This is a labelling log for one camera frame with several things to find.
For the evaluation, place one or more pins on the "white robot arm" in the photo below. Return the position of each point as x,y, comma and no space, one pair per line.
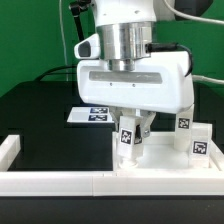
122,67

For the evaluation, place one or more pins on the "white square tabletop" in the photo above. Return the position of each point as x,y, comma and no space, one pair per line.
159,154

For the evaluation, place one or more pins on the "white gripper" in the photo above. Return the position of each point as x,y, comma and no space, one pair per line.
158,83

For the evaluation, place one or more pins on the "white U-shaped fence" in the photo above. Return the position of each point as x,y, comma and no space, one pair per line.
116,183

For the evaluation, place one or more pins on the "white marker base sheet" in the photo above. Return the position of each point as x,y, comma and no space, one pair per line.
90,115

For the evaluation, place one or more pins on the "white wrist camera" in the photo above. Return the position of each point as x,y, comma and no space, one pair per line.
89,48

